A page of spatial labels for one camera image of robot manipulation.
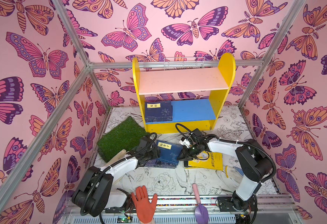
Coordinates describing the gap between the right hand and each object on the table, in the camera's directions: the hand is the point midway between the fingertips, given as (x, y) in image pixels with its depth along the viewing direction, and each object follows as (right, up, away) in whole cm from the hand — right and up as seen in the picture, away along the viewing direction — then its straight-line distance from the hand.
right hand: (178, 157), depth 85 cm
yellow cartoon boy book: (+18, -2, 0) cm, 18 cm away
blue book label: (-13, +29, +7) cm, 32 cm away
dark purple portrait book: (-14, -4, 0) cm, 15 cm away
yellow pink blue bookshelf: (+6, +40, +34) cm, 52 cm away
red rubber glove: (-18, -23, -13) cm, 32 cm away
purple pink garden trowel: (+10, -23, -15) cm, 30 cm away
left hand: (-12, +3, +4) cm, 13 cm away
